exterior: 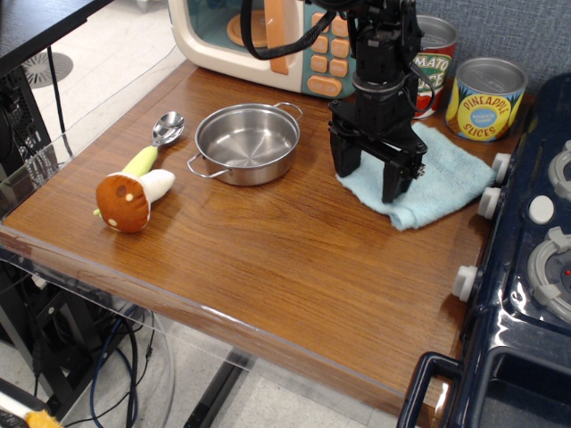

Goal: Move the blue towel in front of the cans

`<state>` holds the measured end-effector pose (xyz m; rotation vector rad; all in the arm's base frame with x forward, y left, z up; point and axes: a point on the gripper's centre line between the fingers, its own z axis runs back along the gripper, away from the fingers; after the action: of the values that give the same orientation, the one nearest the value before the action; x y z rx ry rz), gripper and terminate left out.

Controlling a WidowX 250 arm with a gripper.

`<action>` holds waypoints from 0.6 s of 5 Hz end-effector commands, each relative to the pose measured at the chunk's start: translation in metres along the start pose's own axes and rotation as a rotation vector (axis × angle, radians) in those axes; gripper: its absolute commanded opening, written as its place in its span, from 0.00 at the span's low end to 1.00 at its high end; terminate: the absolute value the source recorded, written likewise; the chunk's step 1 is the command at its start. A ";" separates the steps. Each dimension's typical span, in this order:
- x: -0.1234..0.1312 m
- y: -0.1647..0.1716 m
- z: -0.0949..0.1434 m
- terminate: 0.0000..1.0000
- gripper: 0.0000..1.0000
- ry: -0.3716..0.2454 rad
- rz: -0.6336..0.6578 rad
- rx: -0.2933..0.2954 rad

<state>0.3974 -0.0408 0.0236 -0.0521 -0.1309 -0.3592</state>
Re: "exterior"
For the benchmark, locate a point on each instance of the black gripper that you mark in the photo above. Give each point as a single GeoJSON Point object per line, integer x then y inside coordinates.
{"type": "Point", "coordinates": [378, 121]}

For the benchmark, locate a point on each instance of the light blue cloth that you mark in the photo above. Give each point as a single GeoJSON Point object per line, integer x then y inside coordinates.
{"type": "Point", "coordinates": [452, 179]}

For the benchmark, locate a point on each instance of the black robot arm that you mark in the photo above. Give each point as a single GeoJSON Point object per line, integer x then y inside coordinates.
{"type": "Point", "coordinates": [384, 38]}

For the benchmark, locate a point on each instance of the pineapple slices tin can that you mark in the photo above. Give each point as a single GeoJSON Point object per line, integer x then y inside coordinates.
{"type": "Point", "coordinates": [485, 98]}

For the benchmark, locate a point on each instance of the tomato sauce tin can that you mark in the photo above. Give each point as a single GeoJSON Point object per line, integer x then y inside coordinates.
{"type": "Point", "coordinates": [438, 47]}

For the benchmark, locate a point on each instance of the stainless steel pot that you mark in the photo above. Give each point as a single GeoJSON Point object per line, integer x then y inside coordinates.
{"type": "Point", "coordinates": [247, 144]}

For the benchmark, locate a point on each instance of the white stove knob middle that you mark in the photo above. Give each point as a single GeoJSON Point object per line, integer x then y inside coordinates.
{"type": "Point", "coordinates": [488, 202]}

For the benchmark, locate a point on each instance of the white stove knob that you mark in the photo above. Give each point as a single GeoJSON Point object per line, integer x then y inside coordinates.
{"type": "Point", "coordinates": [488, 202]}
{"type": "Point", "coordinates": [500, 165]}
{"type": "Point", "coordinates": [464, 282]}

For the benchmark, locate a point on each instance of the white stove knob upper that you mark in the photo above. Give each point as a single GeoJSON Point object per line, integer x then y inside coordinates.
{"type": "Point", "coordinates": [500, 165]}

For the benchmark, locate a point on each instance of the white stove knob lower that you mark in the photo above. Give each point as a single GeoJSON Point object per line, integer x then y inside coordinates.
{"type": "Point", "coordinates": [464, 282]}

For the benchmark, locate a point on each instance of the toy microwave teal and cream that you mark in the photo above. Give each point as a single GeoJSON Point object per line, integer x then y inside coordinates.
{"type": "Point", "coordinates": [208, 33]}

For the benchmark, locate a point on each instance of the dark blue toy stove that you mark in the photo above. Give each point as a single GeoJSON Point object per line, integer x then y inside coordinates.
{"type": "Point", "coordinates": [514, 367]}

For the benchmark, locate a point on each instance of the plush brown mushroom toy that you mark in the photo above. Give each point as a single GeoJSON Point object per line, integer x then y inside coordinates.
{"type": "Point", "coordinates": [125, 200]}

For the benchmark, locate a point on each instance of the black table leg base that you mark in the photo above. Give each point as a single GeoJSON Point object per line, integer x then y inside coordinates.
{"type": "Point", "coordinates": [215, 395]}

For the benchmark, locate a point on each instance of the black side desk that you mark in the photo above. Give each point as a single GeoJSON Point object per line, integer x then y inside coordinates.
{"type": "Point", "coordinates": [28, 27]}

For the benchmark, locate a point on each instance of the yellow fuzzy object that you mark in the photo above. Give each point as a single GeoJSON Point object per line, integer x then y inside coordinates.
{"type": "Point", "coordinates": [41, 419]}

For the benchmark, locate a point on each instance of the spoon with green handle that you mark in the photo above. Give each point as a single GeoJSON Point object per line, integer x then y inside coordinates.
{"type": "Point", "coordinates": [166, 130]}

